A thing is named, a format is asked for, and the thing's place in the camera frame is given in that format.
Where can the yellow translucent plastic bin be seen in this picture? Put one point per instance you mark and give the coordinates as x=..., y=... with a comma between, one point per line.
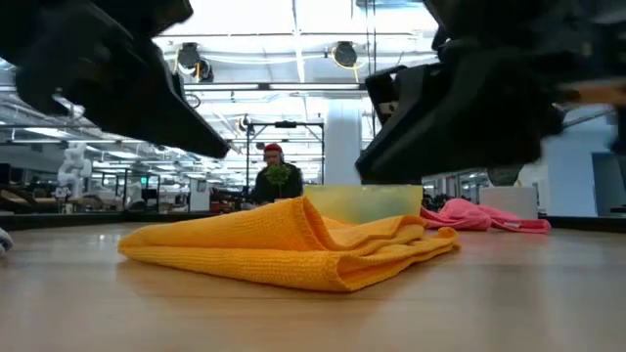
x=362, y=203

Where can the potted plant in white pot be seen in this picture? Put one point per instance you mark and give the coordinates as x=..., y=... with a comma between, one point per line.
x=508, y=203

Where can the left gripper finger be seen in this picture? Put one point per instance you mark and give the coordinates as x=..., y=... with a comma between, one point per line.
x=156, y=112

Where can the round black overhead camera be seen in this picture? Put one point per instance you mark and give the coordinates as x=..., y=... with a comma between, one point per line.
x=345, y=54

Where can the white cabinet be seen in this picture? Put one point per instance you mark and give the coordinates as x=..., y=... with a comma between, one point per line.
x=200, y=198

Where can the small green bushy plant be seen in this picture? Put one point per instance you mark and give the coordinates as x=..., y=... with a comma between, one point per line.
x=278, y=173

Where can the black distant rig frame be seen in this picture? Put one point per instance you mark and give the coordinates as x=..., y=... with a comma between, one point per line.
x=286, y=124

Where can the person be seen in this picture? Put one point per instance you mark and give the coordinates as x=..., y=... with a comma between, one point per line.
x=289, y=188

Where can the dark hanging ceiling fixture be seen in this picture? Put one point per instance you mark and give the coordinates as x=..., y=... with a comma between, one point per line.
x=190, y=55

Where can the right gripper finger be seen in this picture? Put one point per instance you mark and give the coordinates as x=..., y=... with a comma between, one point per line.
x=464, y=122

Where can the pink microfiber towel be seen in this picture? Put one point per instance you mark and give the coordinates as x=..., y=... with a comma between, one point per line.
x=464, y=215

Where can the white building column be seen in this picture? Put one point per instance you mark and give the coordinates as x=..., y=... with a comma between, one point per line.
x=342, y=146

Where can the orange microfiber towel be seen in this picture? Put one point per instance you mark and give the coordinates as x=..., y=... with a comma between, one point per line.
x=274, y=244

